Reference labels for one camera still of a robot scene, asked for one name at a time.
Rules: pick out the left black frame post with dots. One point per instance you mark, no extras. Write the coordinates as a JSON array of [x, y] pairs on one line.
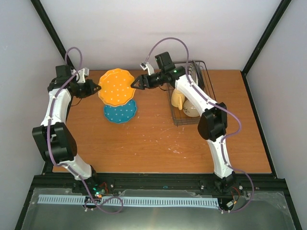
[[41, 12]]

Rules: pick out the teal scalloped plate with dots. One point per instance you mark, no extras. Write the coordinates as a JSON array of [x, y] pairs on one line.
[[122, 113]]

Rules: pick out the black frame post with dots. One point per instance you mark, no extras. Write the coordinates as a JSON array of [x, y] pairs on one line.
[[280, 10], [41, 12]]

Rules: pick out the yellow ceramic mug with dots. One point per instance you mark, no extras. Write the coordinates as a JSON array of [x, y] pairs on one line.
[[177, 99]]

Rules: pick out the left controller board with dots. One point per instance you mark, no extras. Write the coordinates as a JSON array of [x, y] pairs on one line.
[[100, 190]]

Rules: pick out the yellow dotted scalloped plate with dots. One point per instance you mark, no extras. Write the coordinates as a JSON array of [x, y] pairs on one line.
[[115, 87]]

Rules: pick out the dark wire dish rack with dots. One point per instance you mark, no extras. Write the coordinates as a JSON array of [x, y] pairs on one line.
[[198, 97]]

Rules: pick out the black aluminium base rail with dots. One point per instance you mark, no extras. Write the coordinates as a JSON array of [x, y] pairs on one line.
[[201, 184]]

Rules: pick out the light blue cable duct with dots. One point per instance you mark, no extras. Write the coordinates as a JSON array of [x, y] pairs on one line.
[[131, 201]]

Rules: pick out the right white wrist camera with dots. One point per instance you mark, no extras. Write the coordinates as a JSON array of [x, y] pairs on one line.
[[146, 66]]

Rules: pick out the black rimmed striped plate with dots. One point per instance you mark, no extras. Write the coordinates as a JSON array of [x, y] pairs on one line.
[[199, 77]]

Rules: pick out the right black frame post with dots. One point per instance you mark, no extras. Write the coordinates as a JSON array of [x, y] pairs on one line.
[[280, 10]]

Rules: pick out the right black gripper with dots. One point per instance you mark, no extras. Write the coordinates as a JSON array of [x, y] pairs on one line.
[[141, 82]]

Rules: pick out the white floral bowl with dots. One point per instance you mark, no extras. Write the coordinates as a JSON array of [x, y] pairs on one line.
[[189, 109]]

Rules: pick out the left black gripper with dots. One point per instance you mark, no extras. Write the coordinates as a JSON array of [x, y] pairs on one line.
[[90, 90]]

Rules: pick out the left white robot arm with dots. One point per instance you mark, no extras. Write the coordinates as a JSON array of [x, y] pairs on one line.
[[53, 139]]

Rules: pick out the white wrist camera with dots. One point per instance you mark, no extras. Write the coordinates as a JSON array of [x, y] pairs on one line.
[[146, 66], [82, 75]]

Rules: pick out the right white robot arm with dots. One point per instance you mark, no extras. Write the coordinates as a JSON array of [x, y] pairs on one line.
[[213, 116]]

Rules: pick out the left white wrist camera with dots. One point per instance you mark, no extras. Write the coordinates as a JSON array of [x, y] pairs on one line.
[[82, 75]]

